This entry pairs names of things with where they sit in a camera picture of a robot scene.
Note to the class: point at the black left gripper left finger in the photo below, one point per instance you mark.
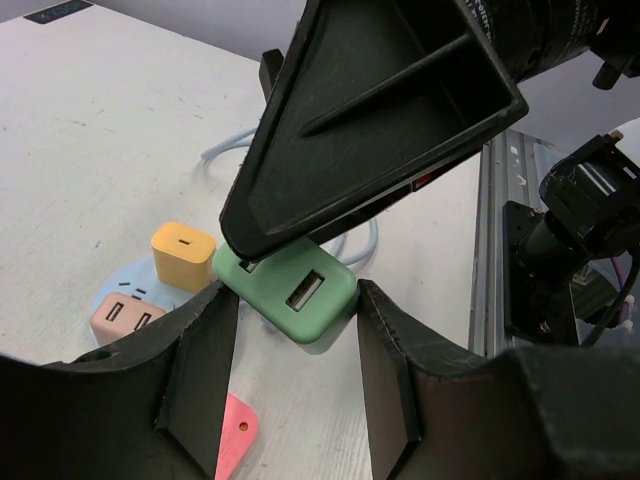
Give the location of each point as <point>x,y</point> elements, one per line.
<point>148,406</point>

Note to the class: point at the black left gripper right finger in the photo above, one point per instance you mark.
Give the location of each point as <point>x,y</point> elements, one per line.
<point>435,410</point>

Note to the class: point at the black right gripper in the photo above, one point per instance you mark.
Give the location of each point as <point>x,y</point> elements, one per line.
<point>533,36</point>

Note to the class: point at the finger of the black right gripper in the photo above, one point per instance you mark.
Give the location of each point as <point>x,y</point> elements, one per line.
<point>372,96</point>
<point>271,62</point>

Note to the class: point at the pink socket adapter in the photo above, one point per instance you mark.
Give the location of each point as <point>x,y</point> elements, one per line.
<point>239,431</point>

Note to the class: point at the brown two-tone plug adapter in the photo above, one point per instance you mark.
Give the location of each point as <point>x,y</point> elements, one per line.
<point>119,315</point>

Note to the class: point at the light blue round power strip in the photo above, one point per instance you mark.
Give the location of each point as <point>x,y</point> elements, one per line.
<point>139,280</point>

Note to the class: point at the yellow plug adapter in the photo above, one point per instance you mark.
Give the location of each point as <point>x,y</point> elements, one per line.
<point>183,256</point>

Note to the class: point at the green two-tone plug adapter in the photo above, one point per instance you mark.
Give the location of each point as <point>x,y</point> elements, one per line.
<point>301,290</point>

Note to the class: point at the right blue corner label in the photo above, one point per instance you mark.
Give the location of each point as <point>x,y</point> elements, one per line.
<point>57,12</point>

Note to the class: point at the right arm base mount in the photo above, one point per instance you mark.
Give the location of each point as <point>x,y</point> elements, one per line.
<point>539,261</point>

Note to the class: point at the aluminium front rail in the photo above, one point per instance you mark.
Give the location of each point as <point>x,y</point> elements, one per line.
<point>593,193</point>

